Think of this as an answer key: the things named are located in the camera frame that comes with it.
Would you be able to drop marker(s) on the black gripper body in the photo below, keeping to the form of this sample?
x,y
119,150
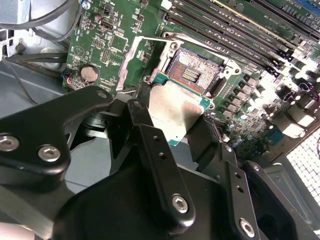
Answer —
x,y
112,212

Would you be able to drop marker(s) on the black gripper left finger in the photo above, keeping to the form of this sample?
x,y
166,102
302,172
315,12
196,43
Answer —
x,y
32,125

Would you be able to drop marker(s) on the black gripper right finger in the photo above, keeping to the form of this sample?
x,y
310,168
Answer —
x,y
237,205

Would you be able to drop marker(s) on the silver CPU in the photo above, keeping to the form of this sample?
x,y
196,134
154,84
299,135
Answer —
x,y
172,107

